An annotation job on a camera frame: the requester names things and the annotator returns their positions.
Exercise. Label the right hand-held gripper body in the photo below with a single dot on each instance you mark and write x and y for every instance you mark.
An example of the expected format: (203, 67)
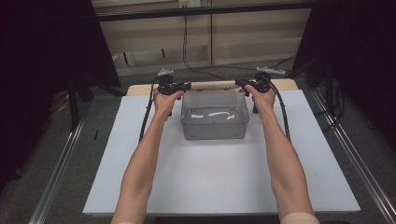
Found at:
(263, 81)

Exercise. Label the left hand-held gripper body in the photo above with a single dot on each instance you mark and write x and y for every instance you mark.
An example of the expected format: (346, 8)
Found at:
(166, 81)

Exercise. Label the transparent grey storage box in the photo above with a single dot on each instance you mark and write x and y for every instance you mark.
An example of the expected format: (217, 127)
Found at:
(214, 130)

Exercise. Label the person's left hand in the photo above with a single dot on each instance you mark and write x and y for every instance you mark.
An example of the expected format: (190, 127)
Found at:
(165, 102)

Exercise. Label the person's right hand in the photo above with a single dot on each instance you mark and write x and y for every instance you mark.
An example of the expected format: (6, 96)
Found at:
(264, 101)

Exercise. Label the black metal stand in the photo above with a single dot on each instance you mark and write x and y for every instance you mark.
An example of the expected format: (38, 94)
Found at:
(74, 102)
(329, 84)

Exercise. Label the dark curtain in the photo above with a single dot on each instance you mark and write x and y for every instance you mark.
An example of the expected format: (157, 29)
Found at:
(367, 62)
(37, 62)

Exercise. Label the beige sleeve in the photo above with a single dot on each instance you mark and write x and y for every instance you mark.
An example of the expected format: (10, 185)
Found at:
(300, 218)

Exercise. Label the white wall socket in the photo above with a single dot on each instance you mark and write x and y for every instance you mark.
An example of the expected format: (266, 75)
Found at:
(190, 3)

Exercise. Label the metal floor rail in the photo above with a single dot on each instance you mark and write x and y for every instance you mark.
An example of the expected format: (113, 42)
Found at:
(59, 171)
(351, 158)

